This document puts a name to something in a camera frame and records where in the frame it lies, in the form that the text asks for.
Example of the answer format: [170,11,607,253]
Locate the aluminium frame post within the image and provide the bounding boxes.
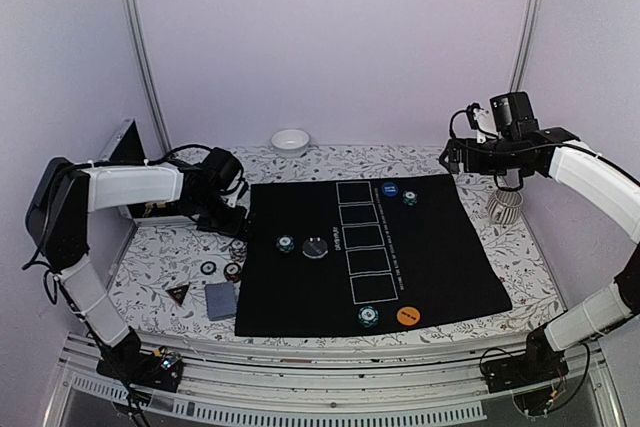
[122,0,173,153]
[508,0,543,92]

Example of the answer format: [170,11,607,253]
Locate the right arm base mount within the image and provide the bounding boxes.
[479,343,569,393]

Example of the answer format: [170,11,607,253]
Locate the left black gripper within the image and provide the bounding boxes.
[189,191,257,241]

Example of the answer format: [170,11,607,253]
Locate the red poker chip stack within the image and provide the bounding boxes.
[223,262,243,283]

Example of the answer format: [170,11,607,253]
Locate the clear dealer button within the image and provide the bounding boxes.
[302,237,329,260]

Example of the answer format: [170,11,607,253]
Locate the white ribbed cup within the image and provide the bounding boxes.
[486,189,524,226]

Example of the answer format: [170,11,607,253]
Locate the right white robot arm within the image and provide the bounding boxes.
[440,92,639,383]

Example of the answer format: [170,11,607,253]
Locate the orange big blind button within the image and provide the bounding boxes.
[396,306,421,326]

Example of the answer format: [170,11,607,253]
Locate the blue small blind button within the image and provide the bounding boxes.
[380,181,400,198]

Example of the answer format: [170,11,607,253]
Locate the green poker chip stack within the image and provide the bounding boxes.
[200,261,217,276]

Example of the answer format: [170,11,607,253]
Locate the black triangular marker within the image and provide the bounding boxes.
[165,284,190,306]

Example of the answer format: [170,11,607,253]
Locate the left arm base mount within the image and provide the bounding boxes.
[96,346,184,393]

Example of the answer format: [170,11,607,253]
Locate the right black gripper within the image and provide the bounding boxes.
[442,135,520,176]

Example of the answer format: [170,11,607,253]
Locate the silver poker chip case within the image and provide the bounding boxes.
[99,118,198,226]

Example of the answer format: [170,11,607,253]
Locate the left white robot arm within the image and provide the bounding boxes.
[23,148,248,381]

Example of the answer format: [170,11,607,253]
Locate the right aluminium frame post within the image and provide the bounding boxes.
[508,0,543,92]

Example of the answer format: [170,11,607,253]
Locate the blue card deck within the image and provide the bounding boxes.
[204,281,237,321]

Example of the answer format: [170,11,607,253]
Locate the white ceramic bowl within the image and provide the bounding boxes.
[270,129,311,158]

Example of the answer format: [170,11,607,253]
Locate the left aluminium frame post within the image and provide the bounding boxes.
[122,0,173,153]

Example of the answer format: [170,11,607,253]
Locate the black poker mat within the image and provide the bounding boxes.
[235,174,512,338]

